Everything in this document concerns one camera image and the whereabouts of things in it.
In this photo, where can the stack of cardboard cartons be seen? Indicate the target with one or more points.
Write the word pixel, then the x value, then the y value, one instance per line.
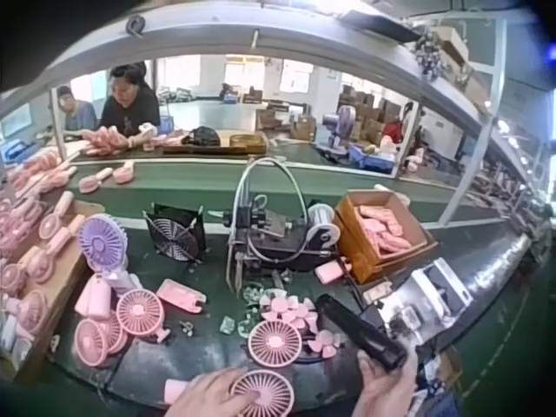
pixel 369 115

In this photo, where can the pink round fan grille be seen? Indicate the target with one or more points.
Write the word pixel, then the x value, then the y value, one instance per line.
pixel 274 344

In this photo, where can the small pink block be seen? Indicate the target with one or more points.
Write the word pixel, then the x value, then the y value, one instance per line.
pixel 328 271

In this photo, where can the small cardboard box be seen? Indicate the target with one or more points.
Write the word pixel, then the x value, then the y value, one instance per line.
pixel 449 367

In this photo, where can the purple handheld fan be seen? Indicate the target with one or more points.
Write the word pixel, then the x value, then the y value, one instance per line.
pixel 103 243

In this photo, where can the blue crate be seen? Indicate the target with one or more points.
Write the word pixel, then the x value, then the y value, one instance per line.
pixel 369 158

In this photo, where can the black electric screwdriver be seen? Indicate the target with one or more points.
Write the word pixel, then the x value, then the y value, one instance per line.
pixel 356 328

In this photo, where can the person's right hand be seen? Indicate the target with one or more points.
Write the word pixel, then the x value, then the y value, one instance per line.
pixel 384 397

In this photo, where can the person's left fingers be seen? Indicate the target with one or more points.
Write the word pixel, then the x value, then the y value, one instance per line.
pixel 226 380

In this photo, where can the overhead shelf with goods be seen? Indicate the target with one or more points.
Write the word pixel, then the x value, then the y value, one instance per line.
pixel 447 56

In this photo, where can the grey workstation frame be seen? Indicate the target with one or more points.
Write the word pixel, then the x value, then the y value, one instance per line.
pixel 269 32

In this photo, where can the black bag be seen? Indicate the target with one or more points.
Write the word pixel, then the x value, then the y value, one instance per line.
pixel 200 137

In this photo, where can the cardboard tray of pink fans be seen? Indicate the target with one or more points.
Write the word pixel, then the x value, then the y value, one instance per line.
pixel 39 269

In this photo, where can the pink fan back shell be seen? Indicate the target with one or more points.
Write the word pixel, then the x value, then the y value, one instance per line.
pixel 180 296

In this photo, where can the purple desk fan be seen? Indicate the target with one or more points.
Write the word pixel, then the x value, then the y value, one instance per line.
pixel 341 126

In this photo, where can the green conveyor belt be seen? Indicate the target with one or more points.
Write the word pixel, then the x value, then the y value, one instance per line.
pixel 195 182

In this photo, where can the orange box of pink parts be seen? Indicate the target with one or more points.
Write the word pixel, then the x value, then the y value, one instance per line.
pixel 382 234

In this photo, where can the heap of pink fans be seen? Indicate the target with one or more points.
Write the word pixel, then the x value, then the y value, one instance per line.
pixel 37 171

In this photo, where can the black screw feeder machine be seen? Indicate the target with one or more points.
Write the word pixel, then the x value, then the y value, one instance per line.
pixel 282 234

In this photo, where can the person's left hand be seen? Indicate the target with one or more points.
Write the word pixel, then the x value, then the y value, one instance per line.
pixel 204 393

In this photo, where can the heap of pink fan blades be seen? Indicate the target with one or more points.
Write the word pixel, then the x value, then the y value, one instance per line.
pixel 299 315

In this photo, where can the black square cooling fan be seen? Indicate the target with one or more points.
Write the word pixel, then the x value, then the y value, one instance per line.
pixel 174 234

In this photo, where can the heap of clear plastic parts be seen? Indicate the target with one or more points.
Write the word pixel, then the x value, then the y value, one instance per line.
pixel 249 299

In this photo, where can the pink fan head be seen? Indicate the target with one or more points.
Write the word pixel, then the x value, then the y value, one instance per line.
pixel 90 343
pixel 140 313
pixel 116 334

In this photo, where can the white open box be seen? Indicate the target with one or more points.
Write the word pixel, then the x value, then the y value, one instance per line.
pixel 441 286

